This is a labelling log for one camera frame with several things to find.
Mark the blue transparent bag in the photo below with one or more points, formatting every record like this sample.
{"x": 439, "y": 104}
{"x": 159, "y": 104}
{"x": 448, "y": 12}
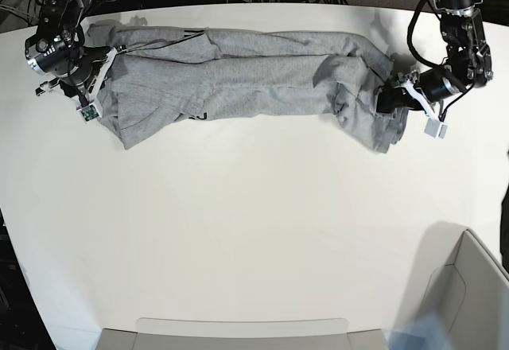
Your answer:
{"x": 421, "y": 332}

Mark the grey cardboard box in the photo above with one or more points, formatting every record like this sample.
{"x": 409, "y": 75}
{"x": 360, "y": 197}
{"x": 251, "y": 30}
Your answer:
{"x": 469, "y": 300}

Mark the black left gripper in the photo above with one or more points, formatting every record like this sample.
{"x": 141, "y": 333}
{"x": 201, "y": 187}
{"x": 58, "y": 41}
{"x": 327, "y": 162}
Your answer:
{"x": 434, "y": 84}

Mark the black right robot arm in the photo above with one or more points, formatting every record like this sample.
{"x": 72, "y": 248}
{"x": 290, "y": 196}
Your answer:
{"x": 61, "y": 18}

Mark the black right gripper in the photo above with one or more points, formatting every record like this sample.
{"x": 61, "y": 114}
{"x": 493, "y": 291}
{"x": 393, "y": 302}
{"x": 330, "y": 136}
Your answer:
{"x": 73, "y": 64}

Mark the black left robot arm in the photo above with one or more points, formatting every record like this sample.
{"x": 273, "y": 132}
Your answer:
{"x": 468, "y": 63}

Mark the grey T-shirt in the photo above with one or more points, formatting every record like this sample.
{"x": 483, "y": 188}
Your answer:
{"x": 169, "y": 75}

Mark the grey plastic tray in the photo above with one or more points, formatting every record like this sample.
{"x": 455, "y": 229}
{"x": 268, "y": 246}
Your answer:
{"x": 151, "y": 333}

